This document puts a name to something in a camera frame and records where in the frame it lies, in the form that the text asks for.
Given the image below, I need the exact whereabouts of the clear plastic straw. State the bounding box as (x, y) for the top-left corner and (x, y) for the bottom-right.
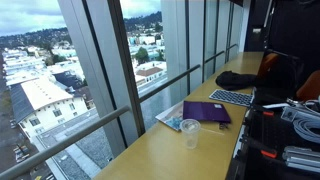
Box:
(199, 127), (225, 136)

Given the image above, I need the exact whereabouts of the grey cable coil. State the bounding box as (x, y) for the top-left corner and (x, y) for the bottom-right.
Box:
(292, 111), (320, 144)

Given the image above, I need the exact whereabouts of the white keyboard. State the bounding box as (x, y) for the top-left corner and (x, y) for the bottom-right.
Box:
(208, 88), (255, 108)

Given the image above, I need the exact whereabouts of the small grey box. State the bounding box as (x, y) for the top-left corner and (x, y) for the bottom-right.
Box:
(280, 106), (299, 123)

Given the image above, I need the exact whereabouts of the black cloth bag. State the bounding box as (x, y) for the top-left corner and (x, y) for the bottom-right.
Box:
(215, 70), (258, 92)

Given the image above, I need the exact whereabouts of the black perforated breadboard table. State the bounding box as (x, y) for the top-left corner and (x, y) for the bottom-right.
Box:
(225, 106), (320, 180)

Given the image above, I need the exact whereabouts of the black clamp orange handle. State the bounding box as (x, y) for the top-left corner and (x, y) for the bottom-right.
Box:
(239, 134), (278, 160)
(250, 105), (275, 118)

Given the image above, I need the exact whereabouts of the clear plastic cup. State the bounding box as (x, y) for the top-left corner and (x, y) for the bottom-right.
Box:
(180, 118), (202, 150)

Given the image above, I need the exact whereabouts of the purple cloth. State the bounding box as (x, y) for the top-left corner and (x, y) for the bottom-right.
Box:
(182, 100), (232, 124)

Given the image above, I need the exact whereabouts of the aluminium extrusion bar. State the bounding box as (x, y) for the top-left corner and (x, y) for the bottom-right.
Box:
(282, 145), (320, 174)

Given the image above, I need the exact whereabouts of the black laptop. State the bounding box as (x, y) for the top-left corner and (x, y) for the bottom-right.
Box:
(253, 49), (305, 105)

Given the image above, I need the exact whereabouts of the printed paper magazine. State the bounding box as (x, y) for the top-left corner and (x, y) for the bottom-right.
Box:
(154, 101), (185, 132)

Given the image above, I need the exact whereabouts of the grey metal handrail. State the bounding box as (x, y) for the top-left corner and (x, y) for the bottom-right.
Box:
(0, 105), (132, 180)
(138, 64), (202, 104)

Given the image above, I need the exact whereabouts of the orange chair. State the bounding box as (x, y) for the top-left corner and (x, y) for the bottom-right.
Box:
(295, 69), (320, 102)
(256, 52), (280, 81)

